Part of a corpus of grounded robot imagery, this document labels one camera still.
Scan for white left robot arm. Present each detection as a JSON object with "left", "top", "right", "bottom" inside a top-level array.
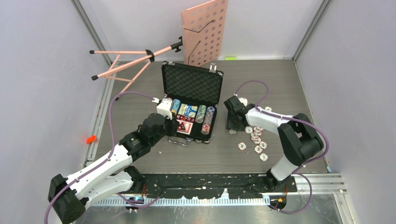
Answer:
[{"left": 45, "top": 113, "right": 180, "bottom": 224}]

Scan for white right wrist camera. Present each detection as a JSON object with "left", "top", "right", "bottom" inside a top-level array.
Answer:
[{"left": 238, "top": 98, "right": 248, "bottom": 106}]

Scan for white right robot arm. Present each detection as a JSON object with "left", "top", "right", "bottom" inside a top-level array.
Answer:
[{"left": 224, "top": 96, "right": 325, "bottom": 192}]

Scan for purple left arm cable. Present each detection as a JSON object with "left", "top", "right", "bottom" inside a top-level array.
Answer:
[{"left": 44, "top": 91, "right": 164, "bottom": 224}]

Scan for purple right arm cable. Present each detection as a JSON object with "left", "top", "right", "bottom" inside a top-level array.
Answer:
[{"left": 234, "top": 80, "right": 330, "bottom": 215}]

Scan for black poker set case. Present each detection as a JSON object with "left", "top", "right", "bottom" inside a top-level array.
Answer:
[{"left": 161, "top": 61, "right": 224, "bottom": 144}]

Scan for pink music stand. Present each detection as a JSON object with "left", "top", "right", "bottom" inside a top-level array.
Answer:
[{"left": 90, "top": 0, "right": 228, "bottom": 92}]

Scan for red playing card deck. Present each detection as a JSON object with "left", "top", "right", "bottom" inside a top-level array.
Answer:
[{"left": 177, "top": 120, "right": 193, "bottom": 135}]

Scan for blue playing card deck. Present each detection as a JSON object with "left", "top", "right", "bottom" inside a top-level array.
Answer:
[{"left": 178, "top": 104, "right": 198, "bottom": 118}]

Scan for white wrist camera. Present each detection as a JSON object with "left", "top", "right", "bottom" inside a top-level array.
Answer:
[
  {"left": 152, "top": 98, "right": 173, "bottom": 119},
  {"left": 238, "top": 98, "right": 248, "bottom": 106}
]

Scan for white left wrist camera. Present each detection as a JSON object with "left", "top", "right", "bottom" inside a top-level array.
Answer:
[{"left": 152, "top": 98, "right": 173, "bottom": 119}]

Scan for blue yellow chip stack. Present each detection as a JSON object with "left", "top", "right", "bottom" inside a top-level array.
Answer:
[{"left": 170, "top": 99, "right": 181, "bottom": 115}]

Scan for green white chip stack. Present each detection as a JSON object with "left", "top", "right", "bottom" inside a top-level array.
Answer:
[{"left": 195, "top": 105, "right": 207, "bottom": 123}]

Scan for orange clip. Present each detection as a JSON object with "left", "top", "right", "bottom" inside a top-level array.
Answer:
[{"left": 85, "top": 135, "right": 96, "bottom": 144}]

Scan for blue red chip stack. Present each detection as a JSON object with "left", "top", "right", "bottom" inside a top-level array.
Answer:
[{"left": 201, "top": 106, "right": 215, "bottom": 135}]

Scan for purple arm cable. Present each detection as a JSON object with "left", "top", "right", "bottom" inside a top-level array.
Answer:
[
  {"left": 234, "top": 80, "right": 330, "bottom": 215},
  {"left": 44, "top": 91, "right": 164, "bottom": 224}
]

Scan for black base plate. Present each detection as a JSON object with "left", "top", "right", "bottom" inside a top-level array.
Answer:
[{"left": 127, "top": 173, "right": 297, "bottom": 199}]

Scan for green tape piece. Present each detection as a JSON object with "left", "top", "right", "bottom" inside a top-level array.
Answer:
[{"left": 224, "top": 57, "right": 238, "bottom": 61}]

